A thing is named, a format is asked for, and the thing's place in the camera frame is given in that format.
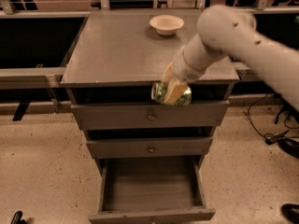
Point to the bottom grey drawer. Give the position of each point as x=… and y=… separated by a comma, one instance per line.
x=156, y=190

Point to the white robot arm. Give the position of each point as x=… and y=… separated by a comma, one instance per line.
x=225, y=31

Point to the black shoe upper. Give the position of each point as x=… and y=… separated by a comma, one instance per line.
x=289, y=146

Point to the black shoe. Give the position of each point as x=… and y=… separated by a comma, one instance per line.
x=289, y=146
x=291, y=212

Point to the black shoe lower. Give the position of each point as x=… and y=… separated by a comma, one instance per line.
x=291, y=212

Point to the grey railing left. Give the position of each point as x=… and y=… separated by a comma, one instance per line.
x=31, y=78

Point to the top grey drawer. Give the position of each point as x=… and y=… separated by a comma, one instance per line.
x=124, y=116

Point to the black object bottom left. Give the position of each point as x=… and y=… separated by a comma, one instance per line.
x=17, y=218

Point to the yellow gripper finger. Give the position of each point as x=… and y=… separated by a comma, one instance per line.
x=175, y=90
x=167, y=76

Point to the middle grey drawer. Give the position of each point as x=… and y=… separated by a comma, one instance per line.
x=149, y=147

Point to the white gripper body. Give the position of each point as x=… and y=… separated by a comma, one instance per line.
x=179, y=66

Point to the black tripod stand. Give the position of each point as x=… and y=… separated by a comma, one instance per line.
x=289, y=112

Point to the grey drawer cabinet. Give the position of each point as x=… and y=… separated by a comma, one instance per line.
x=119, y=56

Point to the white bowl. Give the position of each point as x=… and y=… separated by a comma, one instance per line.
x=166, y=24

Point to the grey drawer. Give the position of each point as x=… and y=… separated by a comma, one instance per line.
x=156, y=190
x=124, y=116
x=149, y=147

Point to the black power adapter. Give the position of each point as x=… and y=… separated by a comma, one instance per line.
x=271, y=139

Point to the green soda can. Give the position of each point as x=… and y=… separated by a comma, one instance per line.
x=158, y=93

